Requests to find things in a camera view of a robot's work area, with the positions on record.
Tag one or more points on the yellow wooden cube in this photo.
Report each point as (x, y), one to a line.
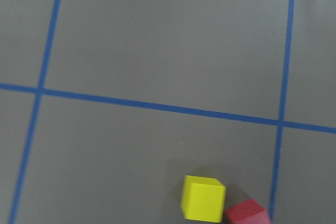
(203, 199)

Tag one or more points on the red wooden cube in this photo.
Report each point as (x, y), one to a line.
(248, 211)

